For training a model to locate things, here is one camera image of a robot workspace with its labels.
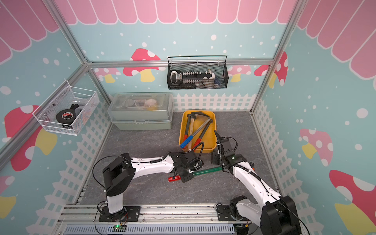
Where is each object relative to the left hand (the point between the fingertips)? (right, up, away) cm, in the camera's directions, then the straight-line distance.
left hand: (186, 176), depth 86 cm
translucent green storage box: (-34, +40, +17) cm, 55 cm away
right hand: (+17, +12, -1) cm, 21 cm away
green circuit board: (-33, -22, -13) cm, 42 cm away
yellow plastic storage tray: (+16, +21, +17) cm, 32 cm away
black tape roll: (-58, +35, -15) cm, 69 cm away
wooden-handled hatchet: (+4, +37, +26) cm, 46 cm away
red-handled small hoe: (0, +28, +17) cm, 33 cm away
